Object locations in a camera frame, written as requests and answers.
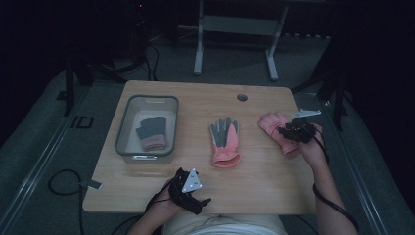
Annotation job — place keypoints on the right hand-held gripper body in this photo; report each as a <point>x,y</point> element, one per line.
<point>301,127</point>

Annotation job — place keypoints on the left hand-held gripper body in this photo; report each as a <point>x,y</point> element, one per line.
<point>186,192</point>

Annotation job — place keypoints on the pink ski glove with print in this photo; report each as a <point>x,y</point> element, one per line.
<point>274,129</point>

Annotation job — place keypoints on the grey plastic bin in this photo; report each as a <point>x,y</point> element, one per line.
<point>148,130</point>

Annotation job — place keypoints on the pink ski glove grey palm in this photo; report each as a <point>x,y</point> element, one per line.
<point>225,143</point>

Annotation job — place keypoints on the person's right hand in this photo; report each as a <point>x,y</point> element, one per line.
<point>313,150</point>

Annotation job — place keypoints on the person's left hand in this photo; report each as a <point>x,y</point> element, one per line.
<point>163,205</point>

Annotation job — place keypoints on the person's light clothed torso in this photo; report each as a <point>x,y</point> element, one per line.
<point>225,225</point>

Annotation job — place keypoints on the black tripod stand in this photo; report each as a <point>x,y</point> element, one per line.
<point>336,98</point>
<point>70,91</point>

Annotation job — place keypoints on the white metal stand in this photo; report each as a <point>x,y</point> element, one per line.
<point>239,24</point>

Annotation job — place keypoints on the metal floor rail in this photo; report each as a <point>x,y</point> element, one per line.
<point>365,196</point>
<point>39,163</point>

